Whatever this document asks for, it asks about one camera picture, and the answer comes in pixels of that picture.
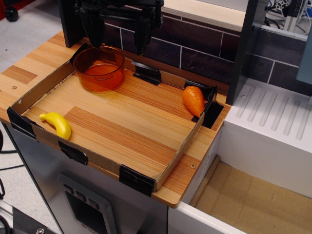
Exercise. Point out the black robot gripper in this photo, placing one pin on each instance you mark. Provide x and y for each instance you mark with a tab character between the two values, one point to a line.
145	13

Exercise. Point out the orange transparent plastic pot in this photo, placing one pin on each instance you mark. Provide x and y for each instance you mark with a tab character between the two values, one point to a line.
99	69

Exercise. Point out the orange toy carrot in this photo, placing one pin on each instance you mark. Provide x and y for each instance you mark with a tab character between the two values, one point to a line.
193	99

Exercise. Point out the cardboard fence with black tape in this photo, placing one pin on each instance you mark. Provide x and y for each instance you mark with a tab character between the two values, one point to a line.
140	134

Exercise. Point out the white toy sink drainboard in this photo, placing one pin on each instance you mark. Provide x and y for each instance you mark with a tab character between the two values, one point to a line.
268	134

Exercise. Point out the grey toy oven front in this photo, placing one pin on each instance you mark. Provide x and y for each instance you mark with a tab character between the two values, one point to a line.
83	200

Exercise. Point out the black chair caster wheel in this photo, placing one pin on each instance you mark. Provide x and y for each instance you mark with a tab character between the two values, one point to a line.
11	13

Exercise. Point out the yellow toy banana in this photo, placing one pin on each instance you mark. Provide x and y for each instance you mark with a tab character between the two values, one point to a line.
61	125

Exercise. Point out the dark grey vertical post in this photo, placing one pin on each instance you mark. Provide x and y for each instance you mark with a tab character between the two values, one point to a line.
253	21

